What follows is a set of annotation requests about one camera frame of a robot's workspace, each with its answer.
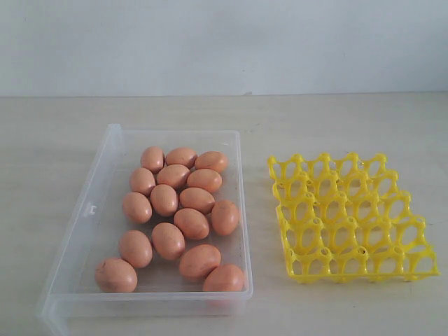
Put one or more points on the clear plastic storage box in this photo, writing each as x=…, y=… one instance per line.
x=98, y=222

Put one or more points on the yellow plastic egg tray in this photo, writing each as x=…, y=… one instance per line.
x=345, y=219

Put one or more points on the brown egg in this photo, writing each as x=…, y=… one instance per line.
x=198, y=199
x=224, y=217
x=198, y=262
x=164, y=200
x=168, y=241
x=181, y=156
x=224, y=278
x=135, y=248
x=142, y=181
x=153, y=159
x=174, y=175
x=137, y=207
x=214, y=160
x=206, y=179
x=193, y=224
x=115, y=275

